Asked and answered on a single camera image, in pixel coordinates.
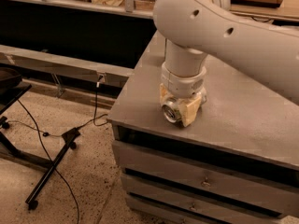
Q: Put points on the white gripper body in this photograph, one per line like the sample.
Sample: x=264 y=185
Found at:
x=182 y=85

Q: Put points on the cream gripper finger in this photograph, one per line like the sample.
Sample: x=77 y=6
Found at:
x=188 y=109
x=165 y=95

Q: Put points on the white green 7up can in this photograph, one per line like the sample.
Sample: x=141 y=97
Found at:
x=170 y=109

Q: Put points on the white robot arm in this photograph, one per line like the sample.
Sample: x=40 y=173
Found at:
x=194 y=29

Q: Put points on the grey drawer cabinet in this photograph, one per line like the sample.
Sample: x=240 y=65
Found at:
x=245 y=140

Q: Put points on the black rolling stand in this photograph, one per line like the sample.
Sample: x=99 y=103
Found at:
x=12 y=89

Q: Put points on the metal drawer handle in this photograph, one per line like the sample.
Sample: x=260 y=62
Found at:
x=205 y=183

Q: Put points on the grey low bench rail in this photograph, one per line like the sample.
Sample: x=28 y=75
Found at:
x=107 y=74

